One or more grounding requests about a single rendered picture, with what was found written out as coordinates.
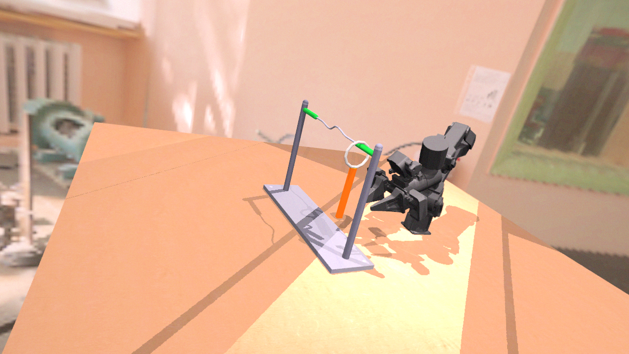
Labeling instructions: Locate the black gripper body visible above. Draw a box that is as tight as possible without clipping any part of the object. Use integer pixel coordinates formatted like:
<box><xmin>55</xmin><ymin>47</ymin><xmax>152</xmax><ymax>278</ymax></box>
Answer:
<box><xmin>374</xmin><ymin>167</ymin><xmax>427</xmax><ymax>221</ymax></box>

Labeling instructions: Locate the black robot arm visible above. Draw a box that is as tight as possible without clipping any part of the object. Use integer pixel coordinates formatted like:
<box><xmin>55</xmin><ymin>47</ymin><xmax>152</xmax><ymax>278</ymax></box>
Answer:
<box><xmin>387</xmin><ymin>122</ymin><xmax>476</xmax><ymax>235</ymax></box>

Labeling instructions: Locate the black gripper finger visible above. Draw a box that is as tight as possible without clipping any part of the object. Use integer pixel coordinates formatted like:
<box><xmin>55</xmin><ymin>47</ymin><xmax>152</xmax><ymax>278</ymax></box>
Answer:
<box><xmin>370</xmin><ymin>188</ymin><xmax>405</xmax><ymax>213</ymax></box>
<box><xmin>366</xmin><ymin>175</ymin><xmax>384</xmax><ymax>203</ymax></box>

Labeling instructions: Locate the white loop with orange handle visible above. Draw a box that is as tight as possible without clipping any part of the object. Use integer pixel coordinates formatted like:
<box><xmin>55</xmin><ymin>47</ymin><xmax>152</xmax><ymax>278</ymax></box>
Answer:
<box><xmin>335</xmin><ymin>141</ymin><xmax>370</xmax><ymax>218</ymax></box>

